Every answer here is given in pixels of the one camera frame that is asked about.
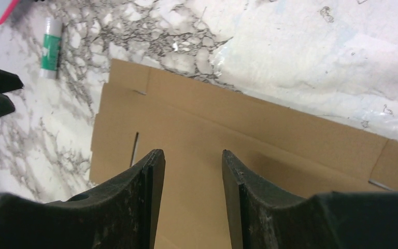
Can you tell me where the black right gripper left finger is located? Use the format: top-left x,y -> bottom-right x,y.
0,149 -> 165,248

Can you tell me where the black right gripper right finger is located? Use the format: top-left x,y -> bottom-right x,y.
222,150 -> 398,248

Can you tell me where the brown cardboard box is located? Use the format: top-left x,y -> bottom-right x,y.
90,59 -> 398,248

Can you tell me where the green white glue stick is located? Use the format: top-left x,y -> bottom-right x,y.
40,17 -> 63,79

